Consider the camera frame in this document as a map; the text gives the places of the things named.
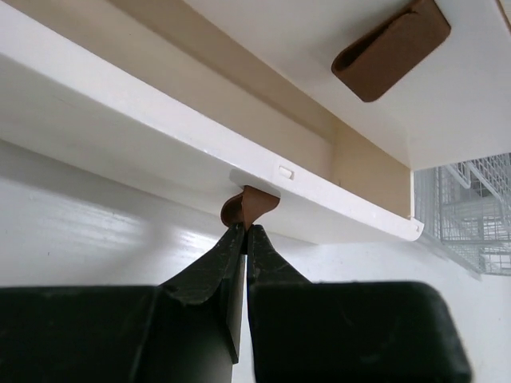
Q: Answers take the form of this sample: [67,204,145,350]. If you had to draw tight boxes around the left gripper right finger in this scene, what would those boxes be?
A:
[247,225,473,382]

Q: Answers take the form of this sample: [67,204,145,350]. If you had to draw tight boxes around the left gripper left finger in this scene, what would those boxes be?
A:
[1,224,245,382]

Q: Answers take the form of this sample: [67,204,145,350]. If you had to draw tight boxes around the white drawer organizer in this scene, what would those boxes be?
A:
[1,1,510,244]

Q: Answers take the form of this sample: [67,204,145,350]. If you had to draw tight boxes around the white wire mesh organizer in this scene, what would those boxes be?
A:
[414,153,510,276]

